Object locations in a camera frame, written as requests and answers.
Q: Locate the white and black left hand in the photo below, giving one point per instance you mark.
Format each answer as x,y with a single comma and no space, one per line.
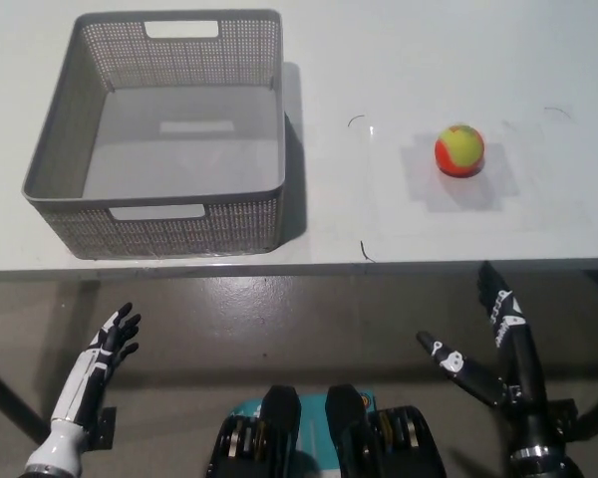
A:
92,368

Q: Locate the black and white right hand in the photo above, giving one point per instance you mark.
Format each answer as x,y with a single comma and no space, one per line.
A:
525,378

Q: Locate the orange and yellow tennis ball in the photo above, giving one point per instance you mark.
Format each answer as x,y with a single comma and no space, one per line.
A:
458,152

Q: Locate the black table foot plate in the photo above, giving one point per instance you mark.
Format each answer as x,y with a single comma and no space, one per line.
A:
563,418
105,425

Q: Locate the grey perforated plastic basket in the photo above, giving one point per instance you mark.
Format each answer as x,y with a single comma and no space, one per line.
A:
179,234

